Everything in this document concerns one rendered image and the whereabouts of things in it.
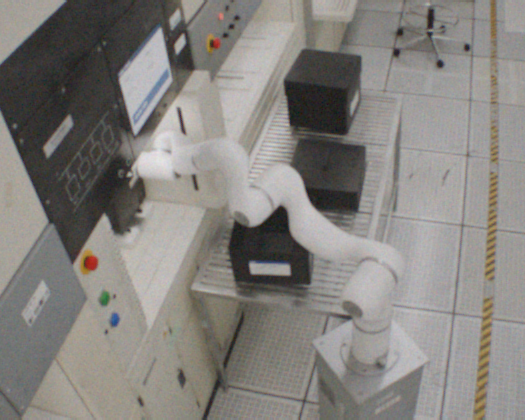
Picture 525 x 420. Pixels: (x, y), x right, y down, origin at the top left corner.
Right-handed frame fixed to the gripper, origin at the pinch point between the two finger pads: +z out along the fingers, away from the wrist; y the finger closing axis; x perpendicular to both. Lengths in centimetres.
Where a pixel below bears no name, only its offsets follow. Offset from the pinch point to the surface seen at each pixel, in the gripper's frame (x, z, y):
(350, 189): -34, -80, 36
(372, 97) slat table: -44, -77, 112
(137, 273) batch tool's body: -32.8, -16.8, -20.4
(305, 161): -33, -60, 48
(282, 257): -29, -66, -6
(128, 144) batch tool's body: 27.7, -30.6, -21.8
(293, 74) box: -18, -46, 87
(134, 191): -16.8, -9.0, 3.3
